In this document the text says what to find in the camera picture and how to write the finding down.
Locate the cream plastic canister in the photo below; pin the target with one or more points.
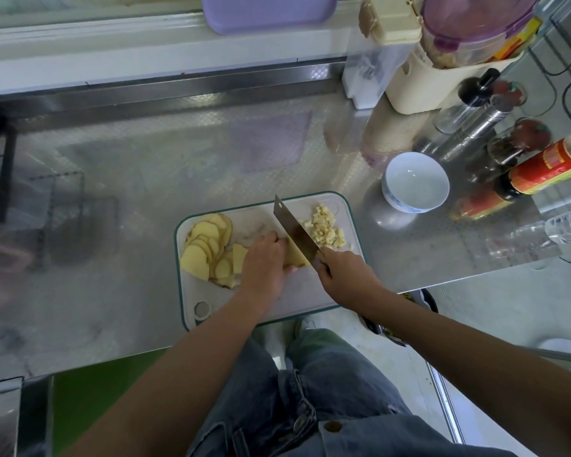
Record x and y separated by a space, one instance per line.
419 90

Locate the metal bowl with scraps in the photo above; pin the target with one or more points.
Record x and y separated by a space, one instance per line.
414 304

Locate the green mat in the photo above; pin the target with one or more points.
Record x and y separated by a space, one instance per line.
100 400

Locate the glass jar red lid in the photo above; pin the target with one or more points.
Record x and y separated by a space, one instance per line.
531 136

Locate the pile of yellow potato slices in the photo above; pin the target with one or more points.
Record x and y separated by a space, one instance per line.
214 254

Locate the white cutting board green rim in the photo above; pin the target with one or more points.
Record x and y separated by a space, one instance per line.
304 295

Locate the clear container cream lid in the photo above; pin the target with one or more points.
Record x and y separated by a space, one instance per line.
376 62

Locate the clear plastic bottle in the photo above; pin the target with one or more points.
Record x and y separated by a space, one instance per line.
547 233

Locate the steel cleaver knife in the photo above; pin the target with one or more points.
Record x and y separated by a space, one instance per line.
293 226

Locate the person's left hand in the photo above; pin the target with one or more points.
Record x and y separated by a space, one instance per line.
265 271

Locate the person's right forearm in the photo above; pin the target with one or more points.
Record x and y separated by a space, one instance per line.
485 376

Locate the white round plate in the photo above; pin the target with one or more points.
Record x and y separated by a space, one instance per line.
563 347

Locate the person's right hand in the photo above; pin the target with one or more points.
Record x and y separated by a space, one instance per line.
350 279

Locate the steel shaker brown cap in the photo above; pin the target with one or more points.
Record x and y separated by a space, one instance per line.
481 119

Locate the purple lid food container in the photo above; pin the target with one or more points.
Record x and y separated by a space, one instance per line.
481 23

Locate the person's blue jeans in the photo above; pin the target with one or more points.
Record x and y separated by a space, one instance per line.
266 409

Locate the white bowl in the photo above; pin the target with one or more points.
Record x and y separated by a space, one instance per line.
415 182

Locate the person's left forearm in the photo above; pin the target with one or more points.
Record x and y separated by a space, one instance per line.
167 390

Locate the sauce bottle red label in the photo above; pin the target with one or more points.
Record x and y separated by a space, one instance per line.
550 168

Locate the purple plastic cutting board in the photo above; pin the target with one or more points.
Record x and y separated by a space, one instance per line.
271 9

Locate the pile of diced potato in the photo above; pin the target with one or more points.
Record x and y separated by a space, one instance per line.
325 226

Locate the glass bottle black cap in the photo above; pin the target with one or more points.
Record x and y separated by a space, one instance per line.
471 95

